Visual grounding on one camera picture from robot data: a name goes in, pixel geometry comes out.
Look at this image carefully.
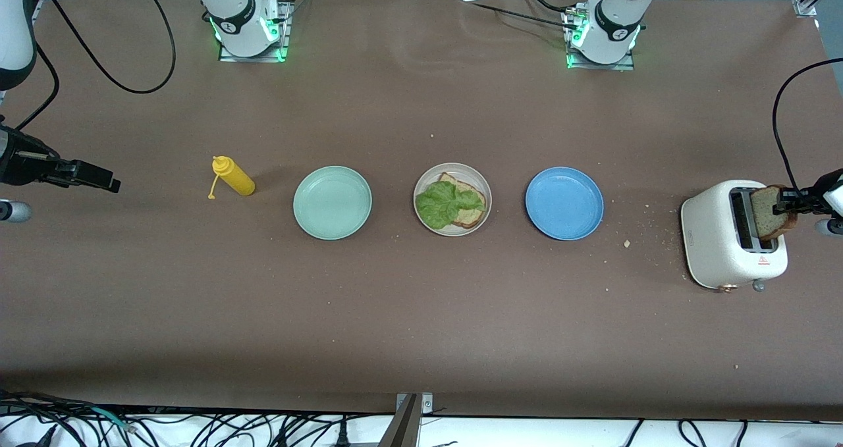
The aluminium frame bracket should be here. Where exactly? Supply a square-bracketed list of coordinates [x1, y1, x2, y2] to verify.
[379, 392, 435, 447]

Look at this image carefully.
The teal floor cable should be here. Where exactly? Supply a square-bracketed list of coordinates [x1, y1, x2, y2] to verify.
[91, 406, 136, 433]

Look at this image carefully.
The blue round plate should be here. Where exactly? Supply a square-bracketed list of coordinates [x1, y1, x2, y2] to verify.
[525, 167, 605, 241]

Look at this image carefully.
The yellow squeeze sauce bottle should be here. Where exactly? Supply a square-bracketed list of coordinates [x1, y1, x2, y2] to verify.
[207, 155, 256, 201]

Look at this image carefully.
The green lettuce leaf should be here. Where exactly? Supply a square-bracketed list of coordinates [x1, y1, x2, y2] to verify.
[415, 181, 485, 231]

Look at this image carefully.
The beige round plate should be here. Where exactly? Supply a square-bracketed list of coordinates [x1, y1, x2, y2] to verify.
[413, 163, 493, 237]

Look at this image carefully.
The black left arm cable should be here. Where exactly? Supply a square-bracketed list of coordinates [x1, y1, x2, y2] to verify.
[772, 57, 843, 194]

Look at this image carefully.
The white two-slot toaster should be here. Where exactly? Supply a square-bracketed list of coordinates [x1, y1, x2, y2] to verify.
[680, 180, 788, 293]

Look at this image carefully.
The brown crust bread slice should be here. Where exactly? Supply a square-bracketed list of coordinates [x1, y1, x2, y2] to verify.
[438, 172, 489, 230]
[751, 184, 799, 241]

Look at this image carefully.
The long black right arm cable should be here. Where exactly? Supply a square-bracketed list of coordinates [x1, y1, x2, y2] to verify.
[33, 0, 177, 95]

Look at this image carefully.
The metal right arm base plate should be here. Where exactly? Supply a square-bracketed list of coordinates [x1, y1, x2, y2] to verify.
[219, 1, 292, 63]

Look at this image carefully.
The black cable on table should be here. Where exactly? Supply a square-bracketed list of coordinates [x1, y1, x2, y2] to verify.
[454, 0, 587, 32]

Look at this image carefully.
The mint green round plate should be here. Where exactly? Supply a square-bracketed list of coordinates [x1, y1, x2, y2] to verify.
[293, 165, 373, 241]

